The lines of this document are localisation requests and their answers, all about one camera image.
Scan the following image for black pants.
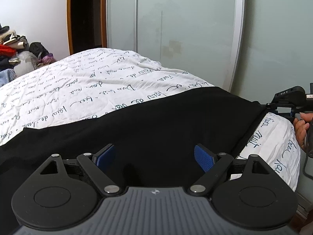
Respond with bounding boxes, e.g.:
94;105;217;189
1;87;267;234

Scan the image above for person's right hand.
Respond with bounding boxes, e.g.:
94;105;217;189
293;113;313;150

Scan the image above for frosted glass wardrobe door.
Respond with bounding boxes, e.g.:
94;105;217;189
106;0;312;103

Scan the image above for white script-print bed sheet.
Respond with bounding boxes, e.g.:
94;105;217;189
1;48;300;189

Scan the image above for light blue quilt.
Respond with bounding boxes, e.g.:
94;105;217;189
0;69;17;87

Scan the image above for pile of clothes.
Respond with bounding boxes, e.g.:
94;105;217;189
1;25;56;78

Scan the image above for black cable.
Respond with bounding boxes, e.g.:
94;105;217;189
302;155;313;179

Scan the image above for brown wooden door frame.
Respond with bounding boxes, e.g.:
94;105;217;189
66;0;107;55

